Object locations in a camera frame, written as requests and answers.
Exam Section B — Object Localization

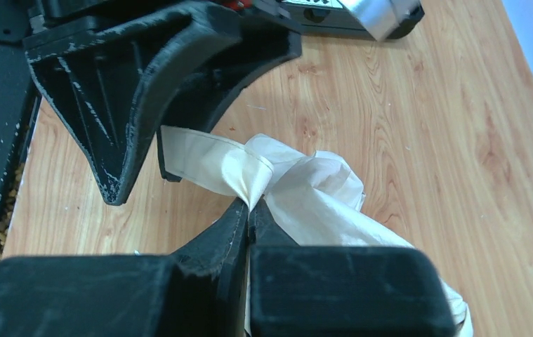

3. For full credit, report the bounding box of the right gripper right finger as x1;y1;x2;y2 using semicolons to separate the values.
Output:
249;201;456;336

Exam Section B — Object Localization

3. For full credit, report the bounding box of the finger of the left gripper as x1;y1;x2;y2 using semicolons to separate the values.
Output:
24;5;242;206
157;23;303;183

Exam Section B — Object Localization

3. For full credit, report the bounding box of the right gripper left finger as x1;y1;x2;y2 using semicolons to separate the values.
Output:
0;199;249;336

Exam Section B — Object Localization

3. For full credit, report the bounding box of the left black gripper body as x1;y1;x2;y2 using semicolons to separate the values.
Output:
29;1;303;35

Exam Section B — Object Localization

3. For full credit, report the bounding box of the beige folding umbrella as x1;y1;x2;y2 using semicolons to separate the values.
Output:
158;126;474;336

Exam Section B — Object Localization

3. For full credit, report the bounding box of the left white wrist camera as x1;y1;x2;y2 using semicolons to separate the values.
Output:
252;0;426;43

